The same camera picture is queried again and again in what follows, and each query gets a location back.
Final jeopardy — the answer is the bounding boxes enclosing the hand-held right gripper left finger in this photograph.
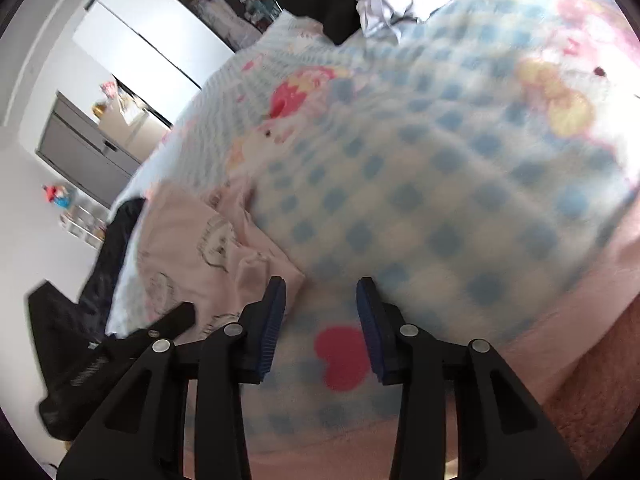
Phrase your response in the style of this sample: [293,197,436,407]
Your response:
[56,276,288,480]

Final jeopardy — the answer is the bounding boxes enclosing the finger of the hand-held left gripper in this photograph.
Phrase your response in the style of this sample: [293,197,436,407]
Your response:
[144,301,197,345]

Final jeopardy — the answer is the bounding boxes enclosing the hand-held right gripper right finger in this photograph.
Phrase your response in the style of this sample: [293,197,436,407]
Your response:
[356,276,583,480]

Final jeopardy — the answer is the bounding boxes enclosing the pink printed pajama pants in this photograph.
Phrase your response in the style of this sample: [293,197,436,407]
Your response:
[132,182,306,346]

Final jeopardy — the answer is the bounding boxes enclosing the black garment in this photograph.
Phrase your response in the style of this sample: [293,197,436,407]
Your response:
[75,197,148,336]

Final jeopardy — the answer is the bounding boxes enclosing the white small shelf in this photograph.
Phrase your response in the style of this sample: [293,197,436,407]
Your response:
[60,200,108,248]

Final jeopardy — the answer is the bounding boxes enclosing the blue checked printed blanket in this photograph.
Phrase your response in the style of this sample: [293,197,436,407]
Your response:
[107,0,640,461]

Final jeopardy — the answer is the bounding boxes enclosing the grey cabinet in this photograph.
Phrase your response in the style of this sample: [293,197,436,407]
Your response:
[35,91,143,208]

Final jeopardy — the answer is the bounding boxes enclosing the white wardrobe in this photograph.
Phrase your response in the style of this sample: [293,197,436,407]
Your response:
[72,0,236,128]

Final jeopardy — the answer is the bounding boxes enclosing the black cloth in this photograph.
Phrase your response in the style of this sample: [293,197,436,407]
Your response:
[280,0,386,46]

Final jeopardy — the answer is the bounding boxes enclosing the red and blue wall toy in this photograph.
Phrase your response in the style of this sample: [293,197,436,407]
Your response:
[42,184,76,208]

